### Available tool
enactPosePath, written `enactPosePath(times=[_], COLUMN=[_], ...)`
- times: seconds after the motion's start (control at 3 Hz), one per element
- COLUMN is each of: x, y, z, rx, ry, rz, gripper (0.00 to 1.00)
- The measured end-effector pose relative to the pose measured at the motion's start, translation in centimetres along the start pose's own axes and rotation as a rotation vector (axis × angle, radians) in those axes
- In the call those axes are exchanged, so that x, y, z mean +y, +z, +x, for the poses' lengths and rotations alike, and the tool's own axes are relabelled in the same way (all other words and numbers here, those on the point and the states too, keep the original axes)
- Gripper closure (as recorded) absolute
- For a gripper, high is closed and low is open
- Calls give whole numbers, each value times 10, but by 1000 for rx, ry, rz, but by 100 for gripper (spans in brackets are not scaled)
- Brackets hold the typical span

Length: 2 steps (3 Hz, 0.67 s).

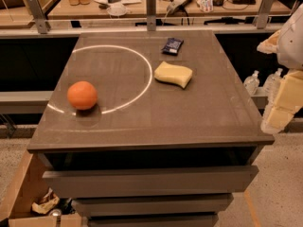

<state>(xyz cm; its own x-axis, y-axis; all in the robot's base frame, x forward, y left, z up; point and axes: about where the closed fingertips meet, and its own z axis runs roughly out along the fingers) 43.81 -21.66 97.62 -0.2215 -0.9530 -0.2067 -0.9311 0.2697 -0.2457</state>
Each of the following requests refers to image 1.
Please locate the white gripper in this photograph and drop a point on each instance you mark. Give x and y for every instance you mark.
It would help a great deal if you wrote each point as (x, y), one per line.
(292, 44)

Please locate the yellow sponge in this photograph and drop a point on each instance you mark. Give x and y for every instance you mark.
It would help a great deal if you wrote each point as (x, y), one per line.
(175, 74)

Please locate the orange ball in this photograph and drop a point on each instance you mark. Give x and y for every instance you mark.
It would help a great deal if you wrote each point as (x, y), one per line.
(82, 95)

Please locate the clear bottle right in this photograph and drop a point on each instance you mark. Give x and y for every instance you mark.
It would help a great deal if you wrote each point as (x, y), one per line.
(267, 86)

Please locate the clear bottle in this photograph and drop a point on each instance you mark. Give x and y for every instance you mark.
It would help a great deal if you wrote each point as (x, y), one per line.
(267, 86)
(251, 83)

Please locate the clear bottle left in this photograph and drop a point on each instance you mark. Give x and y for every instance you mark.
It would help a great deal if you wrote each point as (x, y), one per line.
(251, 83)

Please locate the patterned paper cup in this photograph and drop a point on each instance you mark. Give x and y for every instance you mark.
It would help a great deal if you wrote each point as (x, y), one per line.
(205, 5)

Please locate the dark blue snack packet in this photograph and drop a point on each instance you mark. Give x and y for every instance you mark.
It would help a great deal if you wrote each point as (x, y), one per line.
(172, 46)

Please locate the white power strip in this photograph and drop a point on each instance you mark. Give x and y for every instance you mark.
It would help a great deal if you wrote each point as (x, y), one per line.
(175, 5)

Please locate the grey drawer cabinet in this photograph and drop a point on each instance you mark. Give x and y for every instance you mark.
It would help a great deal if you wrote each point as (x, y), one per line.
(150, 153)

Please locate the white bowl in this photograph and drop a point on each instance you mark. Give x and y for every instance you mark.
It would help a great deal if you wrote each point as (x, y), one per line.
(117, 10)

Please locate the crumpled paper bag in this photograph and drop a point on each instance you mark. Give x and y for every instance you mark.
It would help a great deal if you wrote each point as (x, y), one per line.
(46, 203)

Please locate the metal can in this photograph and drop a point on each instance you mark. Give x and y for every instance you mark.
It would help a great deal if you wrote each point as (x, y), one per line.
(55, 213)

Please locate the cardboard box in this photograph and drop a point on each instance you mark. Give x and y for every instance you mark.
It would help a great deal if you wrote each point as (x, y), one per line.
(28, 186)

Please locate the metal bracket right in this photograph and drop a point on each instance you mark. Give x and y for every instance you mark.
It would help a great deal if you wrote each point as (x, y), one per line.
(261, 19)

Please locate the metal bracket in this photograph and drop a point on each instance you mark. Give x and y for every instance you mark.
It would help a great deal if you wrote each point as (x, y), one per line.
(38, 16)
(151, 14)
(261, 19)

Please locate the metal bracket middle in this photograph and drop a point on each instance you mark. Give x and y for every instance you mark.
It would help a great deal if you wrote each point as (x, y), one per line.
(151, 14)

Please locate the metal bracket left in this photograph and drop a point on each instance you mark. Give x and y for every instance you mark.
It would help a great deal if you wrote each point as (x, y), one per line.
(38, 16)

